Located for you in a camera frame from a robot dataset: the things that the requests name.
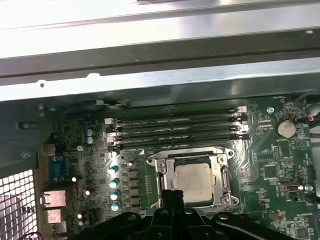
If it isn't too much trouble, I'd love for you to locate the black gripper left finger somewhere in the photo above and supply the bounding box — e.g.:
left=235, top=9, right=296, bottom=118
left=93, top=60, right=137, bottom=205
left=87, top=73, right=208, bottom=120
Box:
left=83, top=189, right=176, bottom=240

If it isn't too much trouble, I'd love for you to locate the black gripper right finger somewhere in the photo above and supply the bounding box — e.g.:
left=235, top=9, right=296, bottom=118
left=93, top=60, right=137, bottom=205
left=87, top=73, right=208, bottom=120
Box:
left=174, top=189, right=298, bottom=240

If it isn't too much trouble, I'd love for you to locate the silver CPU plate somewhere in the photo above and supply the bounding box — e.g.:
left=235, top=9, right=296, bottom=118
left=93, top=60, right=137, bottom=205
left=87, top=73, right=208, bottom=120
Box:
left=173, top=162, right=218, bottom=203

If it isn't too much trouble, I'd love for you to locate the metal wire locking lever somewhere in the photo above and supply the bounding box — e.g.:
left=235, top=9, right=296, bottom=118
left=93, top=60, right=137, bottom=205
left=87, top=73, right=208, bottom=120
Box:
left=219, top=169, right=230, bottom=195
left=144, top=148, right=227, bottom=164

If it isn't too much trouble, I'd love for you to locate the CPU socket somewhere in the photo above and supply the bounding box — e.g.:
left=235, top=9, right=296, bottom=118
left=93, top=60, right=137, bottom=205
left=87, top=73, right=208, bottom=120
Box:
left=144, top=146, right=240, bottom=216

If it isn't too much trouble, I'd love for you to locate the black RAM slot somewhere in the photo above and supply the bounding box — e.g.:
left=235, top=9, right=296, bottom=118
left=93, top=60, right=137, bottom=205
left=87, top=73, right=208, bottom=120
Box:
left=106, top=123, right=250, bottom=143
left=108, top=132, right=251, bottom=152
left=106, top=113, right=250, bottom=133

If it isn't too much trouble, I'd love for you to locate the green motherboard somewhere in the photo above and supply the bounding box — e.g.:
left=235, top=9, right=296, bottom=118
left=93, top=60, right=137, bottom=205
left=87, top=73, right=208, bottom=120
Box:
left=37, top=96, right=320, bottom=240

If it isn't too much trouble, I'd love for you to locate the internal USB connector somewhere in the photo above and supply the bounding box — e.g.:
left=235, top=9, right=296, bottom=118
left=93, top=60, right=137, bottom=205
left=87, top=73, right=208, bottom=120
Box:
left=279, top=182, right=300, bottom=196

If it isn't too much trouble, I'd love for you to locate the silver metal port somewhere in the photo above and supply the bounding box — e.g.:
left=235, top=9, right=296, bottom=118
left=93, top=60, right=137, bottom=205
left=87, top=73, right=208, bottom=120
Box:
left=41, top=189, right=67, bottom=209
left=46, top=208, right=63, bottom=225
left=40, top=144, right=56, bottom=156

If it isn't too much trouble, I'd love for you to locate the blue serial port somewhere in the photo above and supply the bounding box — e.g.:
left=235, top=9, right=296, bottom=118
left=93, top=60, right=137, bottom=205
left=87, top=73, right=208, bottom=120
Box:
left=48, top=156, right=69, bottom=185

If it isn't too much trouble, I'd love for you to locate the round coin battery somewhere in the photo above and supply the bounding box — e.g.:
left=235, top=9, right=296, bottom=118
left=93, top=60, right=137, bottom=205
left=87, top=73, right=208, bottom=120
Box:
left=274, top=117, right=297, bottom=138

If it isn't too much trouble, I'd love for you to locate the black open PC case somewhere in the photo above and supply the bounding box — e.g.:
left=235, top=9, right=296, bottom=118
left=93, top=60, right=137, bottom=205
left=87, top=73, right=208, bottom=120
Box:
left=0, top=0, right=320, bottom=240

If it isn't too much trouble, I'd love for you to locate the white thin wire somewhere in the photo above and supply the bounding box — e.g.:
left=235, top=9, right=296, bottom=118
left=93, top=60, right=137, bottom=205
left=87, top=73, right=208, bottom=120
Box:
left=94, top=99, right=132, bottom=109

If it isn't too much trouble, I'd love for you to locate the black fan wire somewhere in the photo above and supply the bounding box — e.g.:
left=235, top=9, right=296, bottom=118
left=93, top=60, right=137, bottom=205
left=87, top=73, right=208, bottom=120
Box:
left=292, top=87, right=320, bottom=121

